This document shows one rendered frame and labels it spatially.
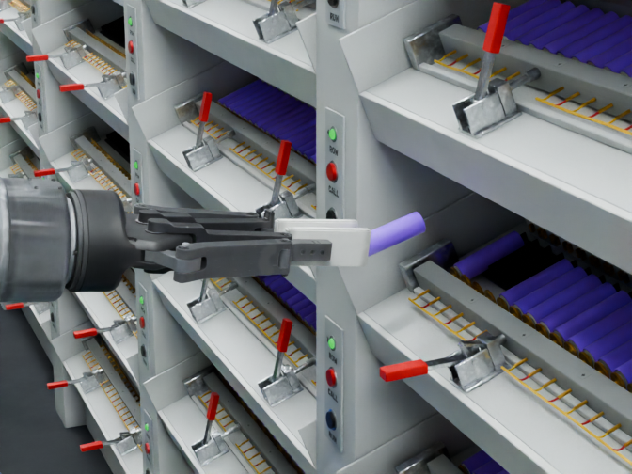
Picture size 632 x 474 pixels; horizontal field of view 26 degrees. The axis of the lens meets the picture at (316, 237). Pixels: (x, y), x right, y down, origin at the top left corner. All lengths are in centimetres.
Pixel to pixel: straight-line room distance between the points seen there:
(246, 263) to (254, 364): 59
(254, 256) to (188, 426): 92
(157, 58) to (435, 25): 73
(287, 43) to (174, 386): 74
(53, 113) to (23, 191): 156
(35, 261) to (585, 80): 40
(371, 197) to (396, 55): 12
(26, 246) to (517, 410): 37
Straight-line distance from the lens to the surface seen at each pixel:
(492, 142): 97
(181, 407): 195
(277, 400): 149
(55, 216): 97
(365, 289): 120
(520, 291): 111
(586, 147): 92
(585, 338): 103
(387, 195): 119
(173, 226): 101
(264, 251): 101
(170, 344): 194
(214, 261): 99
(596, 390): 96
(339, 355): 125
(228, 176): 161
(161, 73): 183
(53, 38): 251
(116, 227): 98
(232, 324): 169
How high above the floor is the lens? 116
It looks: 18 degrees down
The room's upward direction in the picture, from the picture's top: straight up
